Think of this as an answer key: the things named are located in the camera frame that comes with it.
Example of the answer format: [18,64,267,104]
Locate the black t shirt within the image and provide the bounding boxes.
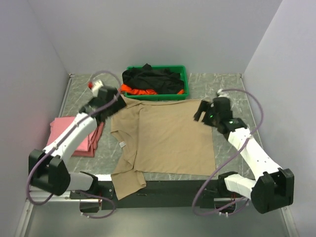
[122,64,185,89]

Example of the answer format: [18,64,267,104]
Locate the aluminium rail frame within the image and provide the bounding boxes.
[27,76,294,235]

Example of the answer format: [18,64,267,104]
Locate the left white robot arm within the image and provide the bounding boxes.
[27,86,126,198]

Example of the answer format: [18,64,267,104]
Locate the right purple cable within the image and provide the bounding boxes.
[192,88,265,216]

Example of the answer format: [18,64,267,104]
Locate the light pink folded t shirt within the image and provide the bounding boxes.
[46,117,93,152]

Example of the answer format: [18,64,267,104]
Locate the orange t shirt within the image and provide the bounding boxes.
[120,84,185,95]

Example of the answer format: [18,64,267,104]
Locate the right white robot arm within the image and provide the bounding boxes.
[194,97,294,214]

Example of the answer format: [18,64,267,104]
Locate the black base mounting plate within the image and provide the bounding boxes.
[69,180,246,210]

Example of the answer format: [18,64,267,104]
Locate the beige t shirt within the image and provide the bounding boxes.
[111,98,216,199]

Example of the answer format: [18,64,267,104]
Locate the green plastic bin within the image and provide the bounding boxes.
[123,65,190,101]

